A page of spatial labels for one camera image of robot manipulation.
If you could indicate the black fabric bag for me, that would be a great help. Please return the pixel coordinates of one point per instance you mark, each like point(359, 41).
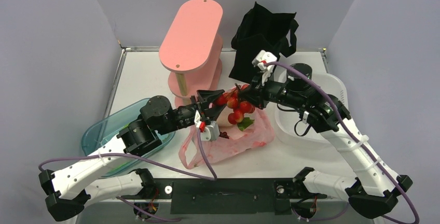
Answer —
point(259, 30)

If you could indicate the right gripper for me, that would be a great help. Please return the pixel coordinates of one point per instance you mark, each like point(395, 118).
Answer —
point(256, 93)

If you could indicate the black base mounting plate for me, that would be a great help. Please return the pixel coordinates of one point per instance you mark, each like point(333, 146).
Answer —
point(227, 196)

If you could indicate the pink plastic grocery bag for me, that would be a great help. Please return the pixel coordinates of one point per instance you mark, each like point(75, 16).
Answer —
point(259, 134)

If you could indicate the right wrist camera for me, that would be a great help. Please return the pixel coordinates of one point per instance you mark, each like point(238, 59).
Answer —
point(261, 61)

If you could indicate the pink three-tier shelf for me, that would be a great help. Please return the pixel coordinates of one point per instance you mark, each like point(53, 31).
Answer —
point(191, 49)

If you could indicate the red cherry tomato bunch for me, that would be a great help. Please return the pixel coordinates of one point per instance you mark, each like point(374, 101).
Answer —
point(240, 108)

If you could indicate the green leaf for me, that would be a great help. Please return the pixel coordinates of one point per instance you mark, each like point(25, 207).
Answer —
point(245, 123)

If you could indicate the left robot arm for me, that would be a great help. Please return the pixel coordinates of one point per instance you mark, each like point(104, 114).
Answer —
point(69, 190)

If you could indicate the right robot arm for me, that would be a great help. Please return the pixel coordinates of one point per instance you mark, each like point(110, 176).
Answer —
point(374, 189)

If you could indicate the white round food item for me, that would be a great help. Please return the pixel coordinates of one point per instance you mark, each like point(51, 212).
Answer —
point(222, 120)

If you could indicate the blue transparent tray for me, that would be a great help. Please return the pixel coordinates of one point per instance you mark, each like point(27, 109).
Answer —
point(103, 131)

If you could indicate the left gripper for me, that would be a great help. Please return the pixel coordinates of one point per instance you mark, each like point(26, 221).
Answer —
point(206, 98)

